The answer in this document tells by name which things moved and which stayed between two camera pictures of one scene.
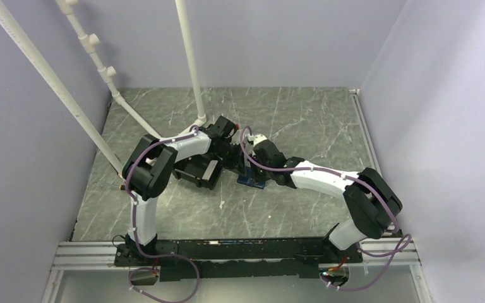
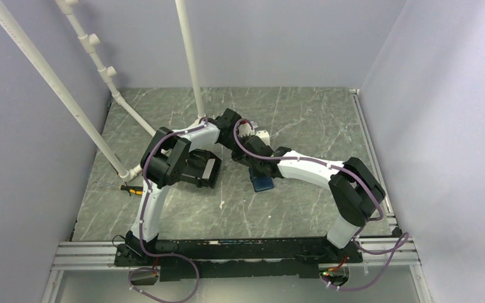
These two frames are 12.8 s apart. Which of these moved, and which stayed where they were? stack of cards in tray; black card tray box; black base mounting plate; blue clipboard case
Moved: blue clipboard case
Stayed: black base mounting plate; stack of cards in tray; black card tray box
